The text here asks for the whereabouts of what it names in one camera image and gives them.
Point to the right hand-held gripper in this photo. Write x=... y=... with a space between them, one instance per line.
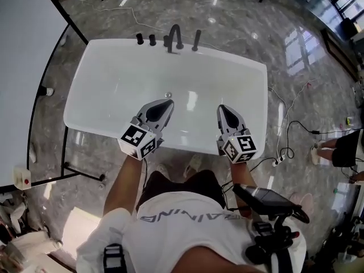
x=240 y=148

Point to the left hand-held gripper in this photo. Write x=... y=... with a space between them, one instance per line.
x=136 y=142

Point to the dark grey cylindrical rod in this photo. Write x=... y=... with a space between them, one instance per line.
x=196 y=40

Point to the person's right forearm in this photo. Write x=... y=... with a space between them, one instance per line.
x=241 y=175

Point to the person's left forearm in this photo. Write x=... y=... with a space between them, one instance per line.
x=122 y=183

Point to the white bathtub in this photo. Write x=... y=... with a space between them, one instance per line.
x=113 y=81

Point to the person's right shoe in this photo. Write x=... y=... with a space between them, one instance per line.
x=194 y=162

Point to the person's shoe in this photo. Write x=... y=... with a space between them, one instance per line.
x=194 y=162
x=162 y=169

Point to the person's left shoe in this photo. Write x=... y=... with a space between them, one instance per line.
x=162 y=169

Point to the white power strip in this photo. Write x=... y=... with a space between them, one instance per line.
x=277 y=162

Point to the person's black shorts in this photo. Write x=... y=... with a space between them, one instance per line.
x=170 y=183

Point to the black curved faucet spout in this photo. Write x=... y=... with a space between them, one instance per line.
x=170 y=43

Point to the black faucet knob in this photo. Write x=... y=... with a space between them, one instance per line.
x=165 y=41
x=152 y=40
x=140 y=38

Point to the pink bucket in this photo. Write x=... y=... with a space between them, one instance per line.
x=307 y=200

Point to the person's white T-shirt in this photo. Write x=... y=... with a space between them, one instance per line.
x=185 y=232

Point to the dark wooden low cabinet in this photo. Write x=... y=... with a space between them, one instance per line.
x=338 y=53

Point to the person's chin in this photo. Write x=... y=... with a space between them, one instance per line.
x=210 y=262

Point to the white box with red button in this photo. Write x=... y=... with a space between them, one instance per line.
x=21 y=178

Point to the black bin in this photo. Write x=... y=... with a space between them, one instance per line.
x=349 y=28

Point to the white board with black frame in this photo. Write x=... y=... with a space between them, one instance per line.
x=22 y=67

